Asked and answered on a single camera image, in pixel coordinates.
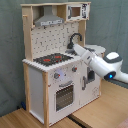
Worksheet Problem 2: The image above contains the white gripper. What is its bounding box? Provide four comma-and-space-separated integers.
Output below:
73, 44, 96, 67

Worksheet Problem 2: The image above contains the white toy oven door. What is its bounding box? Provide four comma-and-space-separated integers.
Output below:
49, 78, 80, 124

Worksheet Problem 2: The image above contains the white toy microwave door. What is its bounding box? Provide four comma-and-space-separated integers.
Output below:
67, 3, 90, 20

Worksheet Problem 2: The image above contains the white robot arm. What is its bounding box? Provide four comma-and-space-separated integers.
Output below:
73, 44, 128, 83

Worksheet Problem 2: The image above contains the wooden toy kitchen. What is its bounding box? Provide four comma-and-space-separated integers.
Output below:
19, 1, 107, 128

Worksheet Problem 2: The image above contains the grey toy sink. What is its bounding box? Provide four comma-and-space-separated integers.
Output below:
65, 49, 78, 56

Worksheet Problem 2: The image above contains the right red stove knob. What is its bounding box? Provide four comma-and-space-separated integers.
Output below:
71, 66, 79, 73

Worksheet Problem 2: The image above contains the red stove knob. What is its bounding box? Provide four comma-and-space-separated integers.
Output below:
54, 73, 60, 79
71, 66, 79, 73

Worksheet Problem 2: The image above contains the black toy faucet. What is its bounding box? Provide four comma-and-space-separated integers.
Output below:
67, 33, 82, 49

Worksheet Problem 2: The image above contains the white cabinet door with dispenser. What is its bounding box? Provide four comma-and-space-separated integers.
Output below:
80, 64, 101, 106

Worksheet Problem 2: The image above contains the black toy stovetop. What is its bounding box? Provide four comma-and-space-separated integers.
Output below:
34, 53, 70, 67

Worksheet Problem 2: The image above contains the left red stove knob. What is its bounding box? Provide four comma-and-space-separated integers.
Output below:
54, 73, 60, 79

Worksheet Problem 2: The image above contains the grey range hood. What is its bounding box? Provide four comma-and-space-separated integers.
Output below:
35, 5, 64, 27

